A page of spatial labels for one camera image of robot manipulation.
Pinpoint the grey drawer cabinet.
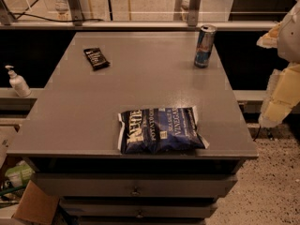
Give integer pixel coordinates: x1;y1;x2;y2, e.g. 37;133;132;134
8;32;257;225

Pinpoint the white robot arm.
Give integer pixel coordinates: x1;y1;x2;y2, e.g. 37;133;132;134
257;1;300;128

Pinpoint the blue kettle chips bag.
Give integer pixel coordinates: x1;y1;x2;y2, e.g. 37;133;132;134
118;107;209;154

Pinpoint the black rxbar chocolate bar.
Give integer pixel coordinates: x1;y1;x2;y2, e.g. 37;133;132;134
83;48;110;70

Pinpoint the black cable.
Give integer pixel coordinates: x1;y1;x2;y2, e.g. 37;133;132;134
8;12;105;23

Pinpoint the white pump dispenser bottle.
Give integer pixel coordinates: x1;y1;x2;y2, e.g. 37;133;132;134
6;65;31;98

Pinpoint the green white container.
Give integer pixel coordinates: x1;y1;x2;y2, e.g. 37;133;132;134
5;161;34;188

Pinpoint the grey metal rail frame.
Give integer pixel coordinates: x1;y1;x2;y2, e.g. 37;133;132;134
0;0;300;32

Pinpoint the blue silver energy drink can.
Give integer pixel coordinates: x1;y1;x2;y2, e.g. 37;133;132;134
194;24;217;68

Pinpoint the brown cardboard box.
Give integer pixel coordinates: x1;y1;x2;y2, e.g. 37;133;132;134
13;181;59;225

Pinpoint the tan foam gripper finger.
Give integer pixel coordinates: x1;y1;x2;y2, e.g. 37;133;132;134
259;63;300;128
256;22;281;49

